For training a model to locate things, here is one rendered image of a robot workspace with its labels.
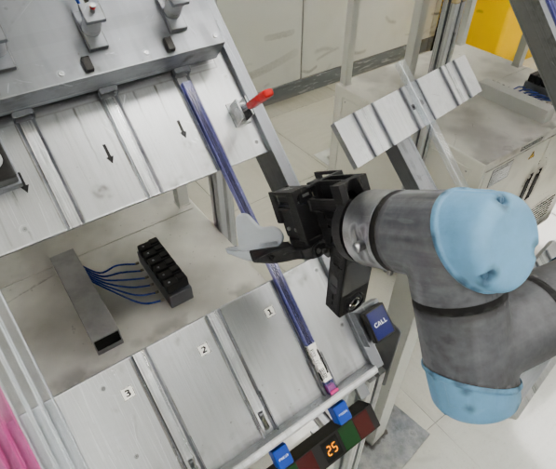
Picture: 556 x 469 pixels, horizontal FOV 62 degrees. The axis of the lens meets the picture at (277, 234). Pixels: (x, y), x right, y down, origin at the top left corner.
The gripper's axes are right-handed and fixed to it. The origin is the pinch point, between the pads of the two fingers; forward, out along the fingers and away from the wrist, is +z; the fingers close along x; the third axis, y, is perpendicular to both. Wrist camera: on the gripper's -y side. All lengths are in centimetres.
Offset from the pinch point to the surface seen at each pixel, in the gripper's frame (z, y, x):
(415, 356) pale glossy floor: 54, -77, -61
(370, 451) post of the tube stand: 42, -84, -27
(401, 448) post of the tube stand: 38, -86, -35
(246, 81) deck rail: 10.8, 20.6, -8.9
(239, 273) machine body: 36.0, -15.4, -6.3
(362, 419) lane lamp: -1.0, -33.5, -3.4
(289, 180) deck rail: 6.7, 4.6, -8.4
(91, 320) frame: 35.6, -10.3, 24.5
